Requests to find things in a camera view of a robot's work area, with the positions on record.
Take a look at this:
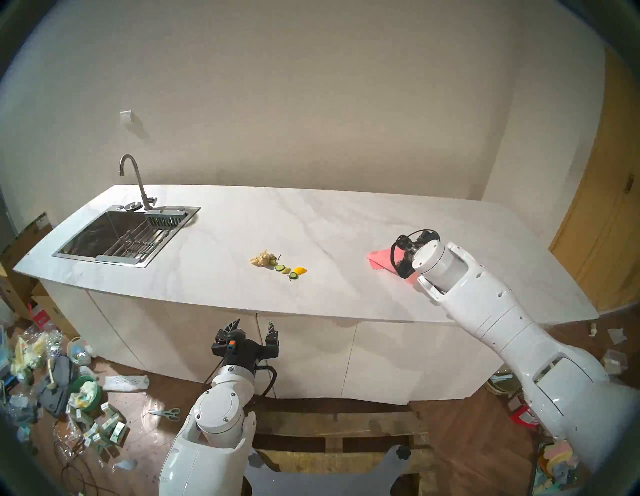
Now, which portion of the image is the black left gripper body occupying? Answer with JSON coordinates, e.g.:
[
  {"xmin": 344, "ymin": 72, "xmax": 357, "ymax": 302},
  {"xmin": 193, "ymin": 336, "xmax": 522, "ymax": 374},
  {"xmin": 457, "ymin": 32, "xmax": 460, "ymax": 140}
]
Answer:
[{"xmin": 222, "ymin": 330, "xmax": 280, "ymax": 371}]

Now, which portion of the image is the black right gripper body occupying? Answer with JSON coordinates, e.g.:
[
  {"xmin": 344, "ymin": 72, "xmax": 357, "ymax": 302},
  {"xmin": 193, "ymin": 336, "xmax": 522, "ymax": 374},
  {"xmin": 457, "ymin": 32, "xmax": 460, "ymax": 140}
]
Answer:
[{"xmin": 395, "ymin": 249, "xmax": 421, "ymax": 279}]

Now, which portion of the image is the pink waffle cleaning cloth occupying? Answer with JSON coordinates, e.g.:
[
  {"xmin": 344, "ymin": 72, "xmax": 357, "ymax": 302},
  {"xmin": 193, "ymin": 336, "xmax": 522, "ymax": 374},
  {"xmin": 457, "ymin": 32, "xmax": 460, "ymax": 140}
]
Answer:
[{"xmin": 366, "ymin": 246, "xmax": 418, "ymax": 285}]

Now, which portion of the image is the white counter cabinet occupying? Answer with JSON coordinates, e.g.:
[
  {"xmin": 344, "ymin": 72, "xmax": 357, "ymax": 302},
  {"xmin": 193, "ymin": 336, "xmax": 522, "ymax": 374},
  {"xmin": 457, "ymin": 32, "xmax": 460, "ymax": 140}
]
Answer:
[{"xmin": 37, "ymin": 280, "xmax": 538, "ymax": 406}]

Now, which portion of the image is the wooden pallet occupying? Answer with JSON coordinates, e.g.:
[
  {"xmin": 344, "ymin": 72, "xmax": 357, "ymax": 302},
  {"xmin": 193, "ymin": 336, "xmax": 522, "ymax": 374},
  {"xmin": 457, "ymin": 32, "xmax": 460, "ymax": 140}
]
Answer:
[{"xmin": 245, "ymin": 410, "xmax": 436, "ymax": 496}]

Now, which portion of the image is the white foam net sleeve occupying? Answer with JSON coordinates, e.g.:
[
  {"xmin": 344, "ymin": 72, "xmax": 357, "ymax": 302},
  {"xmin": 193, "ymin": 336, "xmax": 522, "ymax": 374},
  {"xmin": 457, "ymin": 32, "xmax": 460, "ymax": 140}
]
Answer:
[{"xmin": 102, "ymin": 375, "xmax": 150, "ymax": 392}]

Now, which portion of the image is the stainless steel sink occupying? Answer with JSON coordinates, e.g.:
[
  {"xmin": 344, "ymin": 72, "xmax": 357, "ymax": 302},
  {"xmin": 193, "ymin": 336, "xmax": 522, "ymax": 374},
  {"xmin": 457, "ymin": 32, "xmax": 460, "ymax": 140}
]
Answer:
[{"xmin": 52, "ymin": 205, "xmax": 201, "ymax": 269}]

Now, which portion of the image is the clear round lidded bowl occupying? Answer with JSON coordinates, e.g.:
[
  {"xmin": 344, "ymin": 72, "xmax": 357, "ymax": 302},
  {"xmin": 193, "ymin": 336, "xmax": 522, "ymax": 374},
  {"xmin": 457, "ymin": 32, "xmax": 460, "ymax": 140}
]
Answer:
[{"xmin": 66, "ymin": 337, "xmax": 92, "ymax": 366}]

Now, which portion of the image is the green bowl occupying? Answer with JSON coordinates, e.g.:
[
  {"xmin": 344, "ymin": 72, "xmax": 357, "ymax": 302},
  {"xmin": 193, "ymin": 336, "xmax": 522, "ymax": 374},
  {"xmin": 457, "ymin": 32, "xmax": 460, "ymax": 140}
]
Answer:
[{"xmin": 67, "ymin": 376, "xmax": 101, "ymax": 411}]

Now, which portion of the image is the steel gooseneck faucet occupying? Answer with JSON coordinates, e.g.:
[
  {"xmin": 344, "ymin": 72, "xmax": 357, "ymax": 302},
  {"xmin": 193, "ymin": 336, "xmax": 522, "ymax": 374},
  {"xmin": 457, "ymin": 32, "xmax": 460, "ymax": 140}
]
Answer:
[{"xmin": 118, "ymin": 154, "xmax": 158, "ymax": 211}]

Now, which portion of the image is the dark grey bag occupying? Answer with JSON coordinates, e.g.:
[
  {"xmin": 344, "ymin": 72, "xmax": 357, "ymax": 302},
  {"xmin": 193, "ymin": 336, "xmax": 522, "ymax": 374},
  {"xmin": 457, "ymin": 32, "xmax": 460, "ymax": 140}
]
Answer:
[{"xmin": 37, "ymin": 356, "xmax": 78, "ymax": 416}]

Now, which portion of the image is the red cardboard box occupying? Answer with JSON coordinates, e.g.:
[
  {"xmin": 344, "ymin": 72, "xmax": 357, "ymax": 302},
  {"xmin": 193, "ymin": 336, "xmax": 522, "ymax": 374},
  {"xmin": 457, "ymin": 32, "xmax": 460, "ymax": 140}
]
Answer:
[{"xmin": 29, "ymin": 296, "xmax": 66, "ymax": 338}]

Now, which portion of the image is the wooden door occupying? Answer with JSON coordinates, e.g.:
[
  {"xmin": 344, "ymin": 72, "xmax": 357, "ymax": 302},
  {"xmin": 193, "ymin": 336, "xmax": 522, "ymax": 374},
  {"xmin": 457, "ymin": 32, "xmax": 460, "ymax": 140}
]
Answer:
[{"xmin": 549, "ymin": 47, "xmax": 640, "ymax": 313}]

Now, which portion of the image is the yellow white plastic bag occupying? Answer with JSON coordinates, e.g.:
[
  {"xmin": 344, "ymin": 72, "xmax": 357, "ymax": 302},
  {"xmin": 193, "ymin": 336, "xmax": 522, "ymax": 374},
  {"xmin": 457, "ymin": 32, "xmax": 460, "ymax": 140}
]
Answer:
[{"xmin": 12, "ymin": 335, "xmax": 48, "ymax": 383}]

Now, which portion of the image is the brown cardboard box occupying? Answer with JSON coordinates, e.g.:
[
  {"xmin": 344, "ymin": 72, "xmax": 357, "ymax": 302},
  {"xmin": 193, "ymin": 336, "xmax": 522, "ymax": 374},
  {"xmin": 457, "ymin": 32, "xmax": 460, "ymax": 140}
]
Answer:
[{"xmin": 0, "ymin": 212, "xmax": 53, "ymax": 271}]

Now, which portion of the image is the clear plastic container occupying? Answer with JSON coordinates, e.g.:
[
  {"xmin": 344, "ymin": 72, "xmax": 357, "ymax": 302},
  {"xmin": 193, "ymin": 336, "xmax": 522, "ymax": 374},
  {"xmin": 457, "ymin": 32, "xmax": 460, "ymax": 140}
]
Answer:
[{"xmin": 600, "ymin": 349, "xmax": 629, "ymax": 376}]

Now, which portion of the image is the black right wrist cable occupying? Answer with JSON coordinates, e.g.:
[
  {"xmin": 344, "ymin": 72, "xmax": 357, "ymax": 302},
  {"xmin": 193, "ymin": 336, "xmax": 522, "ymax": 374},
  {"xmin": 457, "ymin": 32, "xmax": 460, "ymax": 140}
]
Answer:
[{"xmin": 390, "ymin": 229, "xmax": 442, "ymax": 276}]

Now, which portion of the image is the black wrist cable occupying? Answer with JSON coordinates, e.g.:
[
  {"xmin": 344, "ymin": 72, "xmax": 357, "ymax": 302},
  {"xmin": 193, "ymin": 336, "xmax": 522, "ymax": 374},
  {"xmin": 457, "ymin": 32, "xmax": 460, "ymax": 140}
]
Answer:
[
  {"xmin": 252, "ymin": 365, "xmax": 278, "ymax": 399},
  {"xmin": 390, "ymin": 229, "xmax": 442, "ymax": 276}
]

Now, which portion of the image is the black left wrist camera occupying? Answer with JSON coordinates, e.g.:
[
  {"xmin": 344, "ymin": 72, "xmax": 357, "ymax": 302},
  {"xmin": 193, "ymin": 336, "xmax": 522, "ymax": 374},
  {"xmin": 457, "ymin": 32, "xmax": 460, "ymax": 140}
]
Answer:
[{"xmin": 210, "ymin": 327, "xmax": 236, "ymax": 356}]

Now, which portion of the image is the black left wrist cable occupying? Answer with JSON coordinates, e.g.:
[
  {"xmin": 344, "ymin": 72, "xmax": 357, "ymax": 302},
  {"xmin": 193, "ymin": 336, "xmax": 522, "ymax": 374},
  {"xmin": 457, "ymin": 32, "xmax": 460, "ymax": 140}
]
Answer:
[{"xmin": 252, "ymin": 365, "xmax": 278, "ymax": 399}]

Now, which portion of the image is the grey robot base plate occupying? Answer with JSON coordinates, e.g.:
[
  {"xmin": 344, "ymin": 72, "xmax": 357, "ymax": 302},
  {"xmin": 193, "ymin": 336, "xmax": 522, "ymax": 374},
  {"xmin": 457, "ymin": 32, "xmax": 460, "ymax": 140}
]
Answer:
[{"xmin": 245, "ymin": 444, "xmax": 412, "ymax": 496}]

